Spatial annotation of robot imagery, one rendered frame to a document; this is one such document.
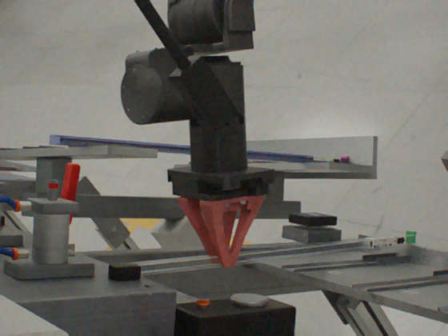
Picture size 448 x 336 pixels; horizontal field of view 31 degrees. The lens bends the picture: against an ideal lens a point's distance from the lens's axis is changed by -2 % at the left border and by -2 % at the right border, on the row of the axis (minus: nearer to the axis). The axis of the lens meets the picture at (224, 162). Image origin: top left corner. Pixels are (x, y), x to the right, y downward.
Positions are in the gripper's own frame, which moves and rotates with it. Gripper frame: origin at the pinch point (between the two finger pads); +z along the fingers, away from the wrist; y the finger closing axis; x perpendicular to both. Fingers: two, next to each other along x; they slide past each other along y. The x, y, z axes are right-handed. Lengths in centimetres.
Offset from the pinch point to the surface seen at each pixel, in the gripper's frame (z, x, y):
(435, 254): 4.0, 28.0, 4.9
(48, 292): -7.5, -31.3, 26.1
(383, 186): 17, 132, -98
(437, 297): 4.0, 13.7, 16.6
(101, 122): 4, 146, -294
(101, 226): 11, 29, -81
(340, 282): 3.2, 9.5, 7.3
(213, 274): 4.0, 4.7, -8.4
